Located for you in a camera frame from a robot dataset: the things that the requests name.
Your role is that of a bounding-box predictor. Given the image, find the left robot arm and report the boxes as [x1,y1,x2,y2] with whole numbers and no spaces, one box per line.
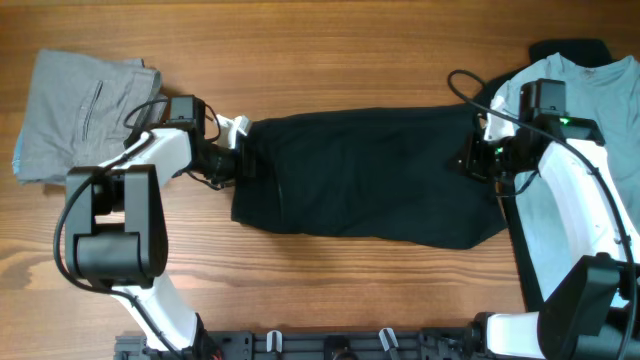
[54,126,256,359]

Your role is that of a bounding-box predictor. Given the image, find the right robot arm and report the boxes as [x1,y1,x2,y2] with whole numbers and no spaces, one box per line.
[456,114,639,359]

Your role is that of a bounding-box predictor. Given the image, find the black garment under t-shirt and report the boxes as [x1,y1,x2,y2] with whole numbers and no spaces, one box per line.
[473,39,614,311]

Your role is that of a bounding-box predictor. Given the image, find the folded grey shorts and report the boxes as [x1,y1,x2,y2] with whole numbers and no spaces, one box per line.
[12,49,166,184]

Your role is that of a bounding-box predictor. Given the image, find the light blue t-shirt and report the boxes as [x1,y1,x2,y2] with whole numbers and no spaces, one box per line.
[491,54,639,298]

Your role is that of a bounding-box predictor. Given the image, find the black shorts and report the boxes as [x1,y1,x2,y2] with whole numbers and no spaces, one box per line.
[231,104,506,249]

